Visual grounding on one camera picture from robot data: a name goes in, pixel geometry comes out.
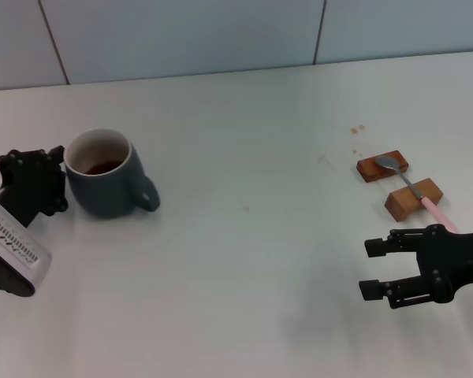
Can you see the dark coffee liquid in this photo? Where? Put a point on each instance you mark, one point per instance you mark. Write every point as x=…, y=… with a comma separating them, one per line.
x=100, y=168

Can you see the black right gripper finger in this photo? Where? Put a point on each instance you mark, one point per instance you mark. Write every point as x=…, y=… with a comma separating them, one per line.
x=372, y=289
x=378, y=247

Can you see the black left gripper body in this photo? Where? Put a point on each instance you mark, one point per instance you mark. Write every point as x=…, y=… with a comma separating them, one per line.
x=27, y=181

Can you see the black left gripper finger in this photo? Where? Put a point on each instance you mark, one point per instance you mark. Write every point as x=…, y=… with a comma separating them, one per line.
x=56, y=205
x=58, y=153

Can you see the flat dark wooden block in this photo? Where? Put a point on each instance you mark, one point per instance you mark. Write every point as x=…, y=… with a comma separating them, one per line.
x=368, y=169

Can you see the grey ceramic mug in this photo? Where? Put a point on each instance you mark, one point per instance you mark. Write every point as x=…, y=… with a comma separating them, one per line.
x=102, y=197

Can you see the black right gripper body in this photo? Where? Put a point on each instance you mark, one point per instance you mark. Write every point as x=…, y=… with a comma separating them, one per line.
x=453, y=260

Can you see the notched light wooden block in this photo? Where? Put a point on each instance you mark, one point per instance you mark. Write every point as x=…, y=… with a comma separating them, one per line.
x=402, y=201

